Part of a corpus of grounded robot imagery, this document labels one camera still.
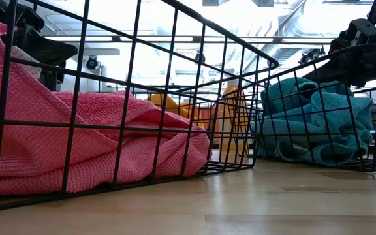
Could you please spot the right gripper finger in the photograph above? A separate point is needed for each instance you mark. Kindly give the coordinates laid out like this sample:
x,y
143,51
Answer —
x,y
333,63
348,76

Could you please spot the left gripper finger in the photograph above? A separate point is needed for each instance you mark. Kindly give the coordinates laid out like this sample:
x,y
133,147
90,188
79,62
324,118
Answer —
x,y
49,49
52,76

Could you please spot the light blue microfiber towel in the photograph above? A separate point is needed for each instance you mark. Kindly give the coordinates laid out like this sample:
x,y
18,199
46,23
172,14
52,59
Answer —
x,y
338,111

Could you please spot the teal microfiber towel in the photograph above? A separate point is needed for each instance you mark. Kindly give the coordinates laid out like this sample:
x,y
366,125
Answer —
x,y
305,147
287,98

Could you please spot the orange microfiber towel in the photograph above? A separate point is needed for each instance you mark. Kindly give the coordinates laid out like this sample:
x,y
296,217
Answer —
x,y
193,112
165,102

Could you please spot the black round clamp knob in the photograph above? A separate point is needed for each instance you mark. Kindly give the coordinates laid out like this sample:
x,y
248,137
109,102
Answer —
x,y
199,57

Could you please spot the black camera on mount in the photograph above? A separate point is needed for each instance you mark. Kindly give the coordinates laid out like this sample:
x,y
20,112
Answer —
x,y
310,56

